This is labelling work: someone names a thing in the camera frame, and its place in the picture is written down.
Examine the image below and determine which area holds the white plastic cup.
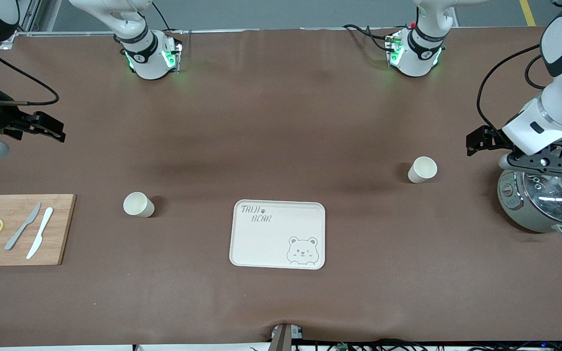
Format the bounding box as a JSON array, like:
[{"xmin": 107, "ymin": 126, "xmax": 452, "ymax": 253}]
[
  {"xmin": 123, "ymin": 192, "xmax": 155, "ymax": 218},
  {"xmin": 407, "ymin": 156, "xmax": 438, "ymax": 184}
]

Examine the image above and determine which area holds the cream bear print tray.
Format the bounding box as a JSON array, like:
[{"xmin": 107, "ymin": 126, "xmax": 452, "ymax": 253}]
[{"xmin": 229, "ymin": 199, "xmax": 326, "ymax": 270}]

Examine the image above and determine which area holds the glass pot lid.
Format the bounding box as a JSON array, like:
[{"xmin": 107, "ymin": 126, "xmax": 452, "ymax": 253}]
[{"xmin": 520, "ymin": 152, "xmax": 562, "ymax": 225}]

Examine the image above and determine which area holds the bamboo cutting board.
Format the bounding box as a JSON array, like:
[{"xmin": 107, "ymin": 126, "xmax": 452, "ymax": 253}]
[{"xmin": 0, "ymin": 194, "xmax": 77, "ymax": 267}]

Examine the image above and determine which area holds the white plastic knife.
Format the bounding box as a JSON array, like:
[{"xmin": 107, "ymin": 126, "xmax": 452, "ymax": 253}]
[{"xmin": 26, "ymin": 207, "xmax": 54, "ymax": 260}]

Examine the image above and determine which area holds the grey plastic knife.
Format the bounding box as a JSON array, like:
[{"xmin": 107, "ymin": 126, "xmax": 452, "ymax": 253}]
[{"xmin": 4, "ymin": 202, "xmax": 42, "ymax": 252}]

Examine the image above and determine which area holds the long black left arm cable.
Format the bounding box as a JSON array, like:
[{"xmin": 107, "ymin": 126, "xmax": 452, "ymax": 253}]
[{"xmin": 476, "ymin": 44, "xmax": 541, "ymax": 139}]

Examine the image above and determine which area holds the short black left arm cable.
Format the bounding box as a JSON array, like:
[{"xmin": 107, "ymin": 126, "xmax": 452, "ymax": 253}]
[{"xmin": 525, "ymin": 55, "xmax": 555, "ymax": 92}]

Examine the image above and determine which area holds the aluminium frame profile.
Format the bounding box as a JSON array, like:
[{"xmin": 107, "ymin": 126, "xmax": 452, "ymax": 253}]
[{"xmin": 17, "ymin": 0, "xmax": 62, "ymax": 35}]

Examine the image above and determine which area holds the black right base cable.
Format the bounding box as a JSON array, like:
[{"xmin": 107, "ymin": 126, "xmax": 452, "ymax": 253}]
[{"xmin": 150, "ymin": 0, "xmax": 184, "ymax": 37}]

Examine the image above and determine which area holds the black base cable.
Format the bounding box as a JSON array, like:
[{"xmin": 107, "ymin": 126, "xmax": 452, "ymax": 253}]
[
  {"xmin": 150, "ymin": 0, "xmax": 184, "ymax": 37},
  {"xmin": 342, "ymin": 23, "xmax": 401, "ymax": 53}
]

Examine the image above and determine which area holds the black left base cable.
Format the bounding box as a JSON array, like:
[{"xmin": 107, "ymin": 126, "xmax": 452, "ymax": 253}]
[{"xmin": 342, "ymin": 23, "xmax": 401, "ymax": 53}]

